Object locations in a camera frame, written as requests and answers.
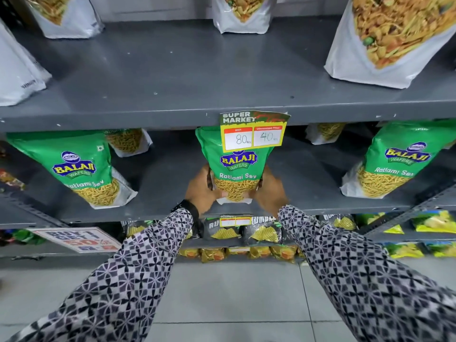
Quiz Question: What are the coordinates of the white mixed snack packet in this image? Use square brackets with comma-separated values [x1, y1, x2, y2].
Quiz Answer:
[0, 18, 52, 107]
[324, 0, 456, 90]
[24, 0, 105, 40]
[212, 0, 278, 34]

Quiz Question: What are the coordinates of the red colourful snack packet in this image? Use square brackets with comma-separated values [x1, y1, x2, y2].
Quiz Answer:
[0, 169, 26, 191]

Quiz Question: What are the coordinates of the person's left forearm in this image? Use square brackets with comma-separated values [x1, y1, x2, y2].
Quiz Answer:
[0, 208, 195, 342]

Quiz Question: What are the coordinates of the yellow green chips packet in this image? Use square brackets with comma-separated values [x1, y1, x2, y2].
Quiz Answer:
[384, 242, 425, 260]
[411, 209, 456, 235]
[356, 212, 405, 235]
[425, 241, 456, 258]

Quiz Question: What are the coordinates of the white red offer sign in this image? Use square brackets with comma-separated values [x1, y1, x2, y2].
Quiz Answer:
[32, 227, 123, 254]

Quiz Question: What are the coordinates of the black wrist watch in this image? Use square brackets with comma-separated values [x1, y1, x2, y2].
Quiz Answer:
[171, 199, 200, 225]

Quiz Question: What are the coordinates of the row of orange snack packets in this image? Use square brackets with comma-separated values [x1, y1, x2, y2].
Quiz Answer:
[178, 244, 308, 264]

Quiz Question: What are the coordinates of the grey metal shelf unit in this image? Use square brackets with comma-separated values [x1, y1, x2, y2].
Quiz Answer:
[0, 0, 456, 262]

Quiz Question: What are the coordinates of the green noodle snack packet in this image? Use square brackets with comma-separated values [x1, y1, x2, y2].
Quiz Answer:
[305, 123, 346, 146]
[340, 119, 456, 200]
[6, 130, 138, 210]
[105, 128, 153, 158]
[195, 126, 275, 205]

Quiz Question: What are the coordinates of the black ridged chips packet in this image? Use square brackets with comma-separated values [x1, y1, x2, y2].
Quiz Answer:
[242, 216, 283, 246]
[320, 214, 357, 231]
[202, 217, 246, 241]
[121, 220, 158, 243]

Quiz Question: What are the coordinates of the small yellow shelf label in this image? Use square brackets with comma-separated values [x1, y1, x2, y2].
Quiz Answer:
[219, 216, 253, 228]

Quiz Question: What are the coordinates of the green yellow price tag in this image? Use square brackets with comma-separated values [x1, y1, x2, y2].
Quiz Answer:
[219, 110, 291, 153]

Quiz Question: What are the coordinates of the dark green snack packet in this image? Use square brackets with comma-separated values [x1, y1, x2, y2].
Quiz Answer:
[0, 229, 47, 246]

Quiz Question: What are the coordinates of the person's left hand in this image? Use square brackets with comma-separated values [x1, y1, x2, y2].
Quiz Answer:
[185, 165, 229, 216]

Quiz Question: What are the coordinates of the person's right forearm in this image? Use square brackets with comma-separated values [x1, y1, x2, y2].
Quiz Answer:
[277, 204, 456, 342]

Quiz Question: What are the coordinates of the person's right hand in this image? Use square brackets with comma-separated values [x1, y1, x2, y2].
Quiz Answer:
[247, 166, 289, 218]

